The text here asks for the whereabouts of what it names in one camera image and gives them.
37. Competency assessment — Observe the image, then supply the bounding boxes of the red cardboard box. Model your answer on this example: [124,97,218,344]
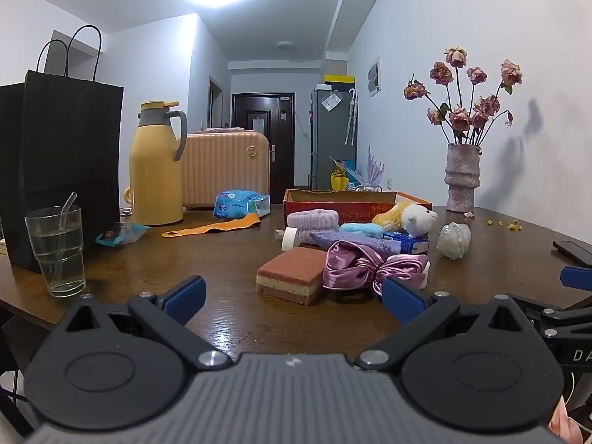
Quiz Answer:
[283,189,433,223]

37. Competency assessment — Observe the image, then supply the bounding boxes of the yellow white plush dog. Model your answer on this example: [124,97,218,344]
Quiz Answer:
[371,202,437,239]

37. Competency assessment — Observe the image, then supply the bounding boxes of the white tape roll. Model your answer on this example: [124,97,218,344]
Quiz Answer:
[281,226,300,252]

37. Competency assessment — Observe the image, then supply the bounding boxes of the person right hand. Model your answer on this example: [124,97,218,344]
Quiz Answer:
[548,397,583,444]

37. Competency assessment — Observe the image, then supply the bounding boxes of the yellow thermos jug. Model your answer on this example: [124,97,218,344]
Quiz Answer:
[124,100,188,226]

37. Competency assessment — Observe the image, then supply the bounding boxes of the peach ribbed suitcase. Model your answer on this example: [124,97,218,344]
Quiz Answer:
[181,127,270,209]

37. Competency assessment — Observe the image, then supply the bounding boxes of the dried pink roses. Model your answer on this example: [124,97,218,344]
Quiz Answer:
[403,46,524,148]

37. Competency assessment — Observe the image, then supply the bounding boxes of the grey refrigerator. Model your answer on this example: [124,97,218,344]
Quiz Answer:
[309,89,357,191]

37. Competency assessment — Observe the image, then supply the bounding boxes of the light blue plush toy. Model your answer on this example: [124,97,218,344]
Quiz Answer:
[339,222,384,239]

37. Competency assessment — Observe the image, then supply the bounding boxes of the purple fabric pouch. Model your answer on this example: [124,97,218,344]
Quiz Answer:
[310,231,401,259]

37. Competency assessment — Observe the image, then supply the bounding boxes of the pink ceramic vase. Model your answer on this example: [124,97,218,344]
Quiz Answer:
[444,143,481,213]

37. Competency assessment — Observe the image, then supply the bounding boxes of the pink satin bow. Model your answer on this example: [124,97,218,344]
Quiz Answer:
[323,242,430,297]

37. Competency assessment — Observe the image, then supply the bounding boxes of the small blue snack packet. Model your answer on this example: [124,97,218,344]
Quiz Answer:
[95,222,149,248]

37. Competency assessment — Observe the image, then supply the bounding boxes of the blue small carton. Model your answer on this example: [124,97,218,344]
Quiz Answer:
[383,233,430,255]

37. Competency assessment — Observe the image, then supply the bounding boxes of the white soft ball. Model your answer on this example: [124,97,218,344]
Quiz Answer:
[437,222,472,260]

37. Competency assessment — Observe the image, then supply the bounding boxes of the yellow bucket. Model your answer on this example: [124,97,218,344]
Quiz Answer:
[330,169,349,191]

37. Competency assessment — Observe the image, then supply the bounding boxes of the blue tissue pack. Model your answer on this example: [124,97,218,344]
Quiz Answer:
[213,189,271,219]

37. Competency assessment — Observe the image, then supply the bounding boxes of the black phone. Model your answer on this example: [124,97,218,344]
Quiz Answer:
[553,240,592,269]

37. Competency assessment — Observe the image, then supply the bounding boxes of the black paper shopping bag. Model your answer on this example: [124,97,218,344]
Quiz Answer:
[1,70,124,272]

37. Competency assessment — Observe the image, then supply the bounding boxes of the orange felt strap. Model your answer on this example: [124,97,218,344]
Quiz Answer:
[160,212,263,240]

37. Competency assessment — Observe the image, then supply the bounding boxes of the glass of water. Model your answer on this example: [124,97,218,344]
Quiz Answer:
[25,191,86,298]

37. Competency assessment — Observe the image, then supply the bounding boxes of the dark entrance door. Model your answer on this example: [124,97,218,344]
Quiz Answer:
[232,92,296,192]

